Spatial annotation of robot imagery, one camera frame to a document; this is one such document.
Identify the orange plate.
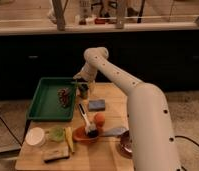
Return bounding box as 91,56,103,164
73,126,99,144

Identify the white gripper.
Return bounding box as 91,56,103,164
73,63,97,82

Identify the green plastic cup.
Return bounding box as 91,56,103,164
48,126,64,142

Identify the dark brown bowl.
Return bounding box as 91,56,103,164
119,131,132,158

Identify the blue sponge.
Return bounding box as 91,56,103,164
88,99,105,111

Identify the green plastic tray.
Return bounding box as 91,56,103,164
27,77,76,122

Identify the red grape bunch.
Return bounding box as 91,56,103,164
58,88,70,107

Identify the orange fruit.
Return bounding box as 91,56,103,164
94,113,105,127

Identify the metal cup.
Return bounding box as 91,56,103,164
79,89,89,99

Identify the black cable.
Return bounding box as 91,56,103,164
0,108,24,147

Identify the yellow banana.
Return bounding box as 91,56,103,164
65,127,75,153

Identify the white dish brush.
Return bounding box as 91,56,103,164
79,104,99,138

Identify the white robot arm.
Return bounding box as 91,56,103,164
74,47,181,171

